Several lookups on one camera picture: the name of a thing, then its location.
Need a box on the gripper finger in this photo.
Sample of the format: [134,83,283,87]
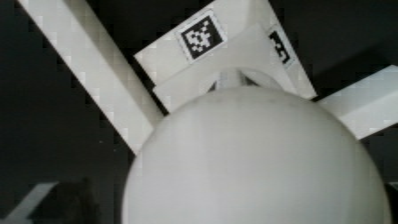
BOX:
[0,182,57,224]

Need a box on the white lamp bulb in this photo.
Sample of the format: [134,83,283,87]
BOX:
[123,87,393,224]

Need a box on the white lamp base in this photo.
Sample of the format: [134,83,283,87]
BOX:
[135,0,317,110]

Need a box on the white frame wall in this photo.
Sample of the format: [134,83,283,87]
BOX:
[18,0,398,149]

